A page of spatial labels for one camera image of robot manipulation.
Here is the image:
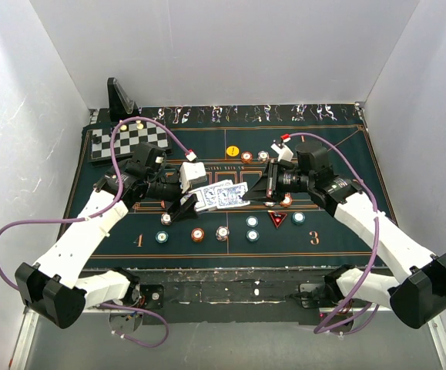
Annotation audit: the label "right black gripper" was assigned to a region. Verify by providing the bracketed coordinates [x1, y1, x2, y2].
[242, 160, 314, 203]

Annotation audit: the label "green poker table mat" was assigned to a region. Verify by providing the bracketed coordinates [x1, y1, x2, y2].
[86, 103, 392, 269]

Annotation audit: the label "black triangular stand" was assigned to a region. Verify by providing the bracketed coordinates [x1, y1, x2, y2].
[107, 77, 139, 122]

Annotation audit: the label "orange chips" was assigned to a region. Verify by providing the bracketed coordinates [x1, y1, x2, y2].
[280, 194, 293, 207]
[240, 151, 253, 163]

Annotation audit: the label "small chess board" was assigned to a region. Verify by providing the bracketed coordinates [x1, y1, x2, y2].
[89, 121, 173, 163]

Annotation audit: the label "red triangular dealer button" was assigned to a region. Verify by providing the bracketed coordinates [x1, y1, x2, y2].
[268, 210, 287, 229]

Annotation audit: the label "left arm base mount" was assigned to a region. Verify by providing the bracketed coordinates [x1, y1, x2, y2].
[95, 277, 169, 336]

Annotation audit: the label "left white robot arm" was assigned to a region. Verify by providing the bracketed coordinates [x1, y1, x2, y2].
[15, 143, 206, 328]

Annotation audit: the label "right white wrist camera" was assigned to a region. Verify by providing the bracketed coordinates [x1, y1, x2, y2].
[271, 141, 293, 162]

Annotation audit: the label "aluminium rail frame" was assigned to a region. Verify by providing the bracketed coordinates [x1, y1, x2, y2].
[11, 271, 446, 369]

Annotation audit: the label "green poker chip stack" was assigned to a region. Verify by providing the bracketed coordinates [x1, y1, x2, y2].
[246, 230, 260, 243]

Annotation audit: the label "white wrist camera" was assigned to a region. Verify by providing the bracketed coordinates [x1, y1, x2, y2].
[179, 162, 206, 193]
[271, 141, 293, 162]

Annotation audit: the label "orange poker chip stack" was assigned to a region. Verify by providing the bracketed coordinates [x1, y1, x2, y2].
[191, 228, 205, 243]

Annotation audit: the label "yellow big blind button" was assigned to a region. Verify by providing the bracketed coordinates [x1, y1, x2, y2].
[226, 145, 240, 158]

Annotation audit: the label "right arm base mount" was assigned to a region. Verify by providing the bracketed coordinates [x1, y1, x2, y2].
[285, 283, 380, 337]

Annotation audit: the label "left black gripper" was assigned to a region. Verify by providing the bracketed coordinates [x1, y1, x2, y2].
[146, 170, 200, 220]

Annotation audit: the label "green chips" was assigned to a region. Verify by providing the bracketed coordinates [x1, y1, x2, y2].
[292, 212, 306, 225]
[155, 230, 169, 244]

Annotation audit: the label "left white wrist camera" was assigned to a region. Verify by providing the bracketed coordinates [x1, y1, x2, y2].
[179, 162, 206, 193]

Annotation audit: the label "blue backed card deck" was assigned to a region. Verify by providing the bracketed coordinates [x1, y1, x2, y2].
[190, 180, 250, 212]

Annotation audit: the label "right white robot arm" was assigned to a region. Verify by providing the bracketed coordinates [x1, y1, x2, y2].
[243, 135, 446, 329]

